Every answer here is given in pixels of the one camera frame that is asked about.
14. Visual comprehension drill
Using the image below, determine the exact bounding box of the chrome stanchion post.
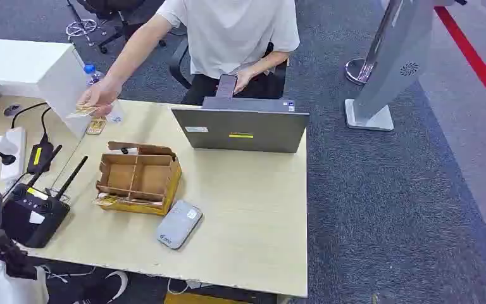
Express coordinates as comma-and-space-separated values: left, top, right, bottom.
344, 0, 404, 87

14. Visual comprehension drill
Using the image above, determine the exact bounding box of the grey laptop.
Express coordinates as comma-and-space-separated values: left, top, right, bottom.
170, 96, 311, 155

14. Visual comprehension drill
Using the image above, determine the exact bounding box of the red barrier belt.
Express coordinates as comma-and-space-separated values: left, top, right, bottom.
433, 6, 486, 124

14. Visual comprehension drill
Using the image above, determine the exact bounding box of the white partition box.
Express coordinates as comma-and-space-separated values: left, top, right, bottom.
0, 37, 93, 140

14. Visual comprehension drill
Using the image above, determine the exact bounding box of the person's left hand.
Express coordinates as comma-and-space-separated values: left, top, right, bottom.
233, 69, 256, 95

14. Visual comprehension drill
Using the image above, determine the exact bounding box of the black power adapter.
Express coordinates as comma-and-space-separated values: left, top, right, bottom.
26, 133, 54, 175

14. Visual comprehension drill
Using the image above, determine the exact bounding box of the person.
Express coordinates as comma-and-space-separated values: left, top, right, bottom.
156, 0, 301, 106

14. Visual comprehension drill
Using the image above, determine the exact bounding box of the wooden card box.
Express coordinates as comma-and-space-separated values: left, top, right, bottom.
95, 141, 183, 217

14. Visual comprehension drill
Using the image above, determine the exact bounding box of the white power strip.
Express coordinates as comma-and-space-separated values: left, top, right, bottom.
0, 126, 27, 182

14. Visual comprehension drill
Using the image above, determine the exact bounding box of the yellow box under desk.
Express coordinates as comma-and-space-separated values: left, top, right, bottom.
163, 291, 250, 304

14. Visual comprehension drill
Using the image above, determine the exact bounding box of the black office chair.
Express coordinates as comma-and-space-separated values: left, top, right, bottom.
75, 0, 169, 55
168, 37, 289, 100

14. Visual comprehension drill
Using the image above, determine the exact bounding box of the grey kiosk stand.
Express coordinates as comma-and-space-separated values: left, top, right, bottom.
344, 0, 437, 132

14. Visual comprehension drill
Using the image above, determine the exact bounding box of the dark smartphone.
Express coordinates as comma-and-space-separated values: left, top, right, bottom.
215, 74, 239, 100

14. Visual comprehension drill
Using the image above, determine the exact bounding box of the black power cable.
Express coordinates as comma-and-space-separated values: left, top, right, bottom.
10, 101, 54, 137

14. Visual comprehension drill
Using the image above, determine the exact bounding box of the white coiled cable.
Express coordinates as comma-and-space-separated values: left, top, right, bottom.
65, 18, 99, 39

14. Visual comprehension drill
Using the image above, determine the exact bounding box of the black router with antennas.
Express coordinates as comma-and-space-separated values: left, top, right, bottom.
0, 144, 89, 250

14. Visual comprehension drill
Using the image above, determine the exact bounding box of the person's right hand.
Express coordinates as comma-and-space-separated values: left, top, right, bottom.
77, 79, 123, 118

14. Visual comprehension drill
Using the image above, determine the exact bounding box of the black plug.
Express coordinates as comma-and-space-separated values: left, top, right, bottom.
0, 148, 18, 167

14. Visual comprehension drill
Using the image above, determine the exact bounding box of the clear water bottle blue cap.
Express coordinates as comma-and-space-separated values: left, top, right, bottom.
82, 63, 125, 125

